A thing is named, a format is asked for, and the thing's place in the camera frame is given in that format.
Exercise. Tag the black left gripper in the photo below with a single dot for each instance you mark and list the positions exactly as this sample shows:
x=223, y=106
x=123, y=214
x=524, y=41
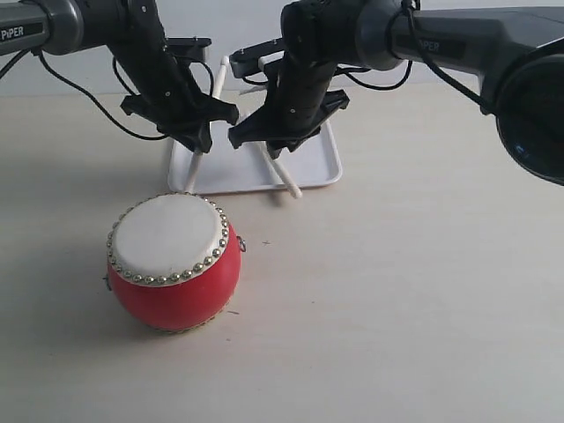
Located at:
x=169, y=96

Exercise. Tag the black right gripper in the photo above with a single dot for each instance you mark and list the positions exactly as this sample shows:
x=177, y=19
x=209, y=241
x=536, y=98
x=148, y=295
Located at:
x=297, y=104

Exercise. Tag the white drumstick of gripper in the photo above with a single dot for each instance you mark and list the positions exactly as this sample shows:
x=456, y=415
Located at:
x=280, y=171
x=196, y=158

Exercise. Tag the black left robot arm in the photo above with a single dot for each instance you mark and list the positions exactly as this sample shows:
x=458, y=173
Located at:
x=64, y=27

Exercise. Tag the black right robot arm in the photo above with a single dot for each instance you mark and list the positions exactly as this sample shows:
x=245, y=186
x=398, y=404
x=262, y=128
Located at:
x=508, y=61

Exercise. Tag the small red drum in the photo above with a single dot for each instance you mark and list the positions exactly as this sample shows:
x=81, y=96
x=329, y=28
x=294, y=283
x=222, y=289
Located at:
x=174, y=261

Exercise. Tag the white rectangular plastic tray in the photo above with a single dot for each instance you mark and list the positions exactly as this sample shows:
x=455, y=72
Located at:
x=228, y=171

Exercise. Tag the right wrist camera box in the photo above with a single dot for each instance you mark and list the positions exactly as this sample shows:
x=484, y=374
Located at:
x=244, y=62

